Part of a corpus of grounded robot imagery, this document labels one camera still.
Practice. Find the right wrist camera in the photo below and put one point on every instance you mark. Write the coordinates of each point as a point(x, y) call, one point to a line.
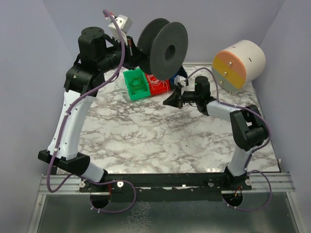
point(181, 81)

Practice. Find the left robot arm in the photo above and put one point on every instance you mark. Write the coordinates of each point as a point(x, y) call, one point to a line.
point(99, 53)

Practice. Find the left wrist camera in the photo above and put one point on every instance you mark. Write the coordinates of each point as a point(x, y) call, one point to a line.
point(124, 23)

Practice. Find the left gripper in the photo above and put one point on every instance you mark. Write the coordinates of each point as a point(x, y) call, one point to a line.
point(132, 52)

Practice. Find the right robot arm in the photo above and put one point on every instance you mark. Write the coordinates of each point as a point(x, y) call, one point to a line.
point(248, 129)

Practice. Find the large cylinder drum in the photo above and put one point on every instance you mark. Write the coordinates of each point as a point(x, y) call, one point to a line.
point(238, 65)

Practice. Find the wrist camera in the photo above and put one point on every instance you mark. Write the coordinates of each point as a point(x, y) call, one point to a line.
point(124, 23)
point(181, 81)

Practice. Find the green plastic bin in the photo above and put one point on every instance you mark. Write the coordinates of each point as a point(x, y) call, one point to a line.
point(136, 83)

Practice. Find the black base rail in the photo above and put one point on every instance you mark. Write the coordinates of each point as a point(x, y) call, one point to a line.
point(167, 187)

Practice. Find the black plastic bin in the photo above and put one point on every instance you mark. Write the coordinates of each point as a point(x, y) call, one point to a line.
point(181, 72)

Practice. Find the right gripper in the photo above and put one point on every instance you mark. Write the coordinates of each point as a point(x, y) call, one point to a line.
point(181, 97)

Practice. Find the red plastic bin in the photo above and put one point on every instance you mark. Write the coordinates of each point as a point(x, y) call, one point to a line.
point(156, 86)

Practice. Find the black spool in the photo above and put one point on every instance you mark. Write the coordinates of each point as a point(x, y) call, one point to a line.
point(165, 45)

